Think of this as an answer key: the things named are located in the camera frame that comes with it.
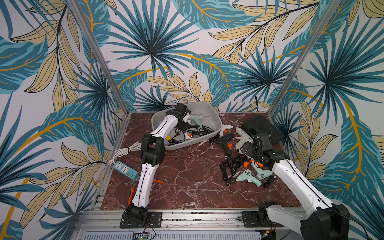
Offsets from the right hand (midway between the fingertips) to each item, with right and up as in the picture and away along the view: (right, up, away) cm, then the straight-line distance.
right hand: (251, 150), depth 83 cm
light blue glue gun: (+7, -14, +3) cm, 16 cm away
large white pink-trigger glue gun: (+1, +6, +17) cm, 18 cm away
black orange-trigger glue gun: (-11, +4, +20) cm, 23 cm away
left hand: (-39, +12, +21) cm, 46 cm away
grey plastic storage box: (-23, +17, +27) cm, 40 cm away
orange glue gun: (-1, -9, +7) cm, 12 cm away
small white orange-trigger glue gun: (-9, +12, +26) cm, 30 cm away
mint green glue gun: (-29, +20, +28) cm, 45 cm away
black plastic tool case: (+18, +15, +25) cm, 35 cm away
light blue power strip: (-72, -12, +4) cm, 73 cm away
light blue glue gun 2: (-1, -15, +4) cm, 15 cm away
